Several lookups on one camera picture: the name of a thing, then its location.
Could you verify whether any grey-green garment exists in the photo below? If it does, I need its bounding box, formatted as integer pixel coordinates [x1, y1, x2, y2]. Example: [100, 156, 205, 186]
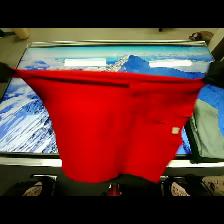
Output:
[193, 97, 224, 160]

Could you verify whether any red T-shirt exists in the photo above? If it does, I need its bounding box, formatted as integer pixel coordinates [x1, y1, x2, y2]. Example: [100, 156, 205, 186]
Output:
[12, 67, 206, 185]

